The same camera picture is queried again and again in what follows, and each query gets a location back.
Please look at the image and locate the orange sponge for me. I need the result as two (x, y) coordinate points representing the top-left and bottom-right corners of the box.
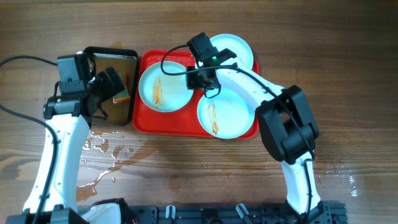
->
(113, 72), (131, 103)

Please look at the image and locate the stained white plate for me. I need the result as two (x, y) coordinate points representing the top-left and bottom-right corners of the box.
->
(138, 62), (193, 113)
(197, 88), (255, 139)

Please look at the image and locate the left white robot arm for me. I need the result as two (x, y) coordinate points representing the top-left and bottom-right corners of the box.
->
(6, 67), (125, 223)

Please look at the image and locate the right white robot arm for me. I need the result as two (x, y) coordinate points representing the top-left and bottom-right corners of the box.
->
(187, 58), (321, 218)

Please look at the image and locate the black water tray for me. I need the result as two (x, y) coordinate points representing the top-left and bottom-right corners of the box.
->
(84, 46), (139, 126)

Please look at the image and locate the top clean white plate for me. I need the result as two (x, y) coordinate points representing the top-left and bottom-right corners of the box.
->
(210, 34), (254, 70)

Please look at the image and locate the red plastic tray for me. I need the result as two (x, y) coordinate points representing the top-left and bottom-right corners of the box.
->
(132, 49), (261, 140)

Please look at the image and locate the left black cable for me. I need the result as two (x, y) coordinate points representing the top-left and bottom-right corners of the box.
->
(0, 55), (60, 224)

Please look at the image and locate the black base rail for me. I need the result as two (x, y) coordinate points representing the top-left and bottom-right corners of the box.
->
(123, 202), (348, 224)

